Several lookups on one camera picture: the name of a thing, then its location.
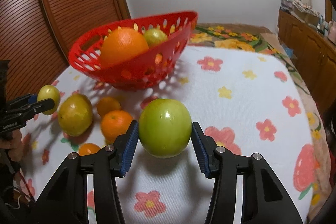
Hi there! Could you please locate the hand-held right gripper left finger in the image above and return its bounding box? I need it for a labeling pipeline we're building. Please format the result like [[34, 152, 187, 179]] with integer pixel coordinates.
[[31, 120, 139, 224]]

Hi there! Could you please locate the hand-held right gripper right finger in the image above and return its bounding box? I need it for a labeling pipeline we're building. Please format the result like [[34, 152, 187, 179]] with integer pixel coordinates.
[[191, 122, 305, 224]]

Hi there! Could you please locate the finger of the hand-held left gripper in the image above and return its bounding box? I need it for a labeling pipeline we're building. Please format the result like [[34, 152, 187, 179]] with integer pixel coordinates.
[[12, 98, 56, 122], [7, 93, 39, 109]]

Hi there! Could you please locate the small pale green fruit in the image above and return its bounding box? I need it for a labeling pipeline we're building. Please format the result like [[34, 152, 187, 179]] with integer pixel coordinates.
[[37, 85, 61, 116]]

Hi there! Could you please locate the green round fruit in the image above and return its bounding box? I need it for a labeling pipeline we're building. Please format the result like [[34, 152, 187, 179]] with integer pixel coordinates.
[[143, 28, 168, 48], [138, 98, 193, 159]]

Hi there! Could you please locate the red perforated plastic basket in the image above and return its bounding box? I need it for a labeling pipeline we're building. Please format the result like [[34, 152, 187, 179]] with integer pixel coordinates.
[[68, 11, 198, 90]]

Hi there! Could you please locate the large orange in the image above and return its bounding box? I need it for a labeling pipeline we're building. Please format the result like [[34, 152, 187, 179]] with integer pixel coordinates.
[[100, 27, 150, 68]]

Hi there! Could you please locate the person's left hand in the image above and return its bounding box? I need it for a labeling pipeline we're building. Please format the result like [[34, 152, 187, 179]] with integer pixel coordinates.
[[0, 130, 24, 151]]

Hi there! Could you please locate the small tangerine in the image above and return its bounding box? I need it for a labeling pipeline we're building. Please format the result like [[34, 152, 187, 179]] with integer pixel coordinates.
[[97, 97, 122, 117], [101, 110, 134, 144], [79, 143, 102, 156]]

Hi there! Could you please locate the large yellow-green fruit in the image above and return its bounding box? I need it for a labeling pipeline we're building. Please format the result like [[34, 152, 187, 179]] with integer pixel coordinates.
[[57, 93, 93, 137]]

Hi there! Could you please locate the floral bed blanket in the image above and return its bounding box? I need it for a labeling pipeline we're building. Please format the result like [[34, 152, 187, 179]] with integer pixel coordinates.
[[188, 24, 336, 224]]

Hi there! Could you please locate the blue crumpled bag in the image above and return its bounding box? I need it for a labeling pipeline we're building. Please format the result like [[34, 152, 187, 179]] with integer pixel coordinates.
[[283, 46, 296, 60]]

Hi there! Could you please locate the wooden side cabinet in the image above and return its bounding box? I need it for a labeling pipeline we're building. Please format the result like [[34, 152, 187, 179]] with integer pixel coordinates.
[[278, 9, 336, 115]]

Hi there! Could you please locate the clear storage box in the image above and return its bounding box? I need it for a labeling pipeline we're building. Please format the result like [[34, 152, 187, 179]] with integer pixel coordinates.
[[279, 0, 294, 11]]

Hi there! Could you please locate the cardboard box with patterned cloth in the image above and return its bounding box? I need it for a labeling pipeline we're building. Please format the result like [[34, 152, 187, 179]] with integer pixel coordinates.
[[292, 0, 320, 24]]

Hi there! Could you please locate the pink thermos jug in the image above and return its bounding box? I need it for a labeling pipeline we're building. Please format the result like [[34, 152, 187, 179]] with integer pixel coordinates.
[[328, 20, 336, 44]]

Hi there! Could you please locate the red cable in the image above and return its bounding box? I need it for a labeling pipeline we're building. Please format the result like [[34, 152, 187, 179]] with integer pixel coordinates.
[[16, 169, 36, 203]]

